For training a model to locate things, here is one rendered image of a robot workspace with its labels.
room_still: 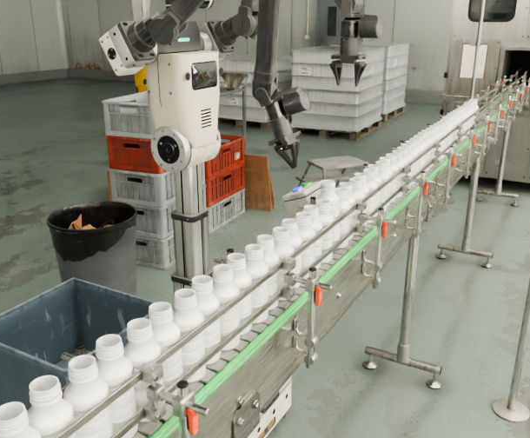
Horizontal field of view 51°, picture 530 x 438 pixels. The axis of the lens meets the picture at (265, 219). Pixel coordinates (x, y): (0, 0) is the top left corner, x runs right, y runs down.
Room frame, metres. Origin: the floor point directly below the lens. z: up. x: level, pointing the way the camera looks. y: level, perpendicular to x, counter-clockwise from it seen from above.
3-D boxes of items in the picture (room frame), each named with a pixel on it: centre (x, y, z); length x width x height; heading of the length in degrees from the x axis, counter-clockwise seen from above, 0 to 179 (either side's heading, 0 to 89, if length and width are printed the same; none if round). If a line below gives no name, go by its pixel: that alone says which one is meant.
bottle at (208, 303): (0.91, 0.11, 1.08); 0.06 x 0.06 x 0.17
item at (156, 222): (3.78, 0.73, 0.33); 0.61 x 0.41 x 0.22; 157
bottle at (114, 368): (0.71, 0.23, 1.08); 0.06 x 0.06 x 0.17
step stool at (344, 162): (4.89, -0.59, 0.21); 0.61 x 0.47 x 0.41; 24
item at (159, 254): (3.78, 0.73, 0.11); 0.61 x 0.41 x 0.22; 156
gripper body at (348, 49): (1.90, -0.27, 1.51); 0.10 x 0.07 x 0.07; 61
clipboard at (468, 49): (5.41, -1.94, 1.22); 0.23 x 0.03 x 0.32; 61
